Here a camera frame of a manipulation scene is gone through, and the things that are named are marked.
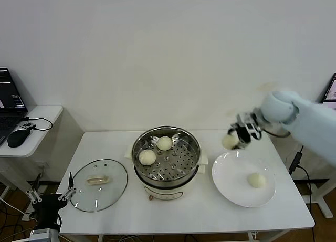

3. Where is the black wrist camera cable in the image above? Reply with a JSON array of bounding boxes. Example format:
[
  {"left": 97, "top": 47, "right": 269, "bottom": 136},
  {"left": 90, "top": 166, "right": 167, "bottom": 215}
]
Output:
[{"left": 262, "top": 128, "right": 291, "bottom": 138}]

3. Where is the cream electric cooking pot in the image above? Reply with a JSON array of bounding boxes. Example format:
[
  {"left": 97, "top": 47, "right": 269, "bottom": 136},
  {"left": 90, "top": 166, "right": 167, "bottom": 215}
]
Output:
[{"left": 124, "top": 147, "right": 209, "bottom": 202}]

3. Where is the black computer mouse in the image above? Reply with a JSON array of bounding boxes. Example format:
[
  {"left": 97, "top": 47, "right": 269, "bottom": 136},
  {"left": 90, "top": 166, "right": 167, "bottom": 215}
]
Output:
[{"left": 7, "top": 129, "right": 34, "bottom": 148}]

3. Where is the white round plate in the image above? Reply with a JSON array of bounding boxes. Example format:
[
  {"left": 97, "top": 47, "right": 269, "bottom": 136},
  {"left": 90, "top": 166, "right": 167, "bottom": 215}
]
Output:
[{"left": 211, "top": 151, "right": 277, "bottom": 208}]

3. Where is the white side table with label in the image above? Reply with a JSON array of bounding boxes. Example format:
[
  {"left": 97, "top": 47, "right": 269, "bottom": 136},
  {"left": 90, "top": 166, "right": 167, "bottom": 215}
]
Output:
[{"left": 312, "top": 157, "right": 336, "bottom": 219}]

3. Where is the stainless steel steamer basket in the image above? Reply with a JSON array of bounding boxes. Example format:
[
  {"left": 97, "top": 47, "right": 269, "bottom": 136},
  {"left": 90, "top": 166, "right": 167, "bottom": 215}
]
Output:
[{"left": 132, "top": 125, "right": 202, "bottom": 187}]

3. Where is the black laptop with dark screen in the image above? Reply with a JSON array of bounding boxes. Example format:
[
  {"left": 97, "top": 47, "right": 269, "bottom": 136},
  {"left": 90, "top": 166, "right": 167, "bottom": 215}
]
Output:
[{"left": 0, "top": 67, "right": 29, "bottom": 145}]

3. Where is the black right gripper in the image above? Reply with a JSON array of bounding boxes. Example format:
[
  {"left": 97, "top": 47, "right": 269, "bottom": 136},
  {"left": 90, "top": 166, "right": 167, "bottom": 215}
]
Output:
[{"left": 227, "top": 110, "right": 263, "bottom": 150}]

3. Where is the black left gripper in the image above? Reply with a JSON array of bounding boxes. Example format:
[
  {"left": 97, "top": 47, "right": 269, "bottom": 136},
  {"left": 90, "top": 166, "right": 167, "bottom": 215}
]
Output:
[{"left": 26, "top": 172, "right": 77, "bottom": 227}]

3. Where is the black cable with inline adapter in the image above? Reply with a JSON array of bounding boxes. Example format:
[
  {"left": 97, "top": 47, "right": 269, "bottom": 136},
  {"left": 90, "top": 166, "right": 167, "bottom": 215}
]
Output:
[{"left": 288, "top": 144, "right": 316, "bottom": 214}]

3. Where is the white steamed baozi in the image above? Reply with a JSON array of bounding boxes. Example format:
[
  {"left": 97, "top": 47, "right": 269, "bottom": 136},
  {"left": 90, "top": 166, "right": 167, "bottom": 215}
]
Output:
[
  {"left": 222, "top": 134, "right": 238, "bottom": 150},
  {"left": 138, "top": 149, "right": 158, "bottom": 166},
  {"left": 156, "top": 136, "right": 173, "bottom": 151},
  {"left": 247, "top": 172, "right": 267, "bottom": 189}
]

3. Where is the white side table with mouse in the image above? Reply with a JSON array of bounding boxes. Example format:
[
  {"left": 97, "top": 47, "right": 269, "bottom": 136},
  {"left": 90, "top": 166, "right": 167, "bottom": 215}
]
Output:
[{"left": 0, "top": 104, "right": 64, "bottom": 214}]

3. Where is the thin black looped cable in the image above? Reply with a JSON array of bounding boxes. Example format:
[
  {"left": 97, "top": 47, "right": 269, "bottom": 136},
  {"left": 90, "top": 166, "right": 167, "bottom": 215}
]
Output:
[{"left": 23, "top": 117, "right": 54, "bottom": 131}]

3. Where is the black laptop with pale screen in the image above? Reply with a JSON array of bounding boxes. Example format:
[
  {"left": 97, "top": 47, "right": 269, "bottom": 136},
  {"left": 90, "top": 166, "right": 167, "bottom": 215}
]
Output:
[{"left": 322, "top": 73, "right": 336, "bottom": 105}]

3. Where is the glass lid with cream handle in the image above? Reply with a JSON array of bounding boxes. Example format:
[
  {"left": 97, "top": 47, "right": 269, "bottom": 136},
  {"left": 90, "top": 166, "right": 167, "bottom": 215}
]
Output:
[{"left": 69, "top": 159, "right": 129, "bottom": 213}]

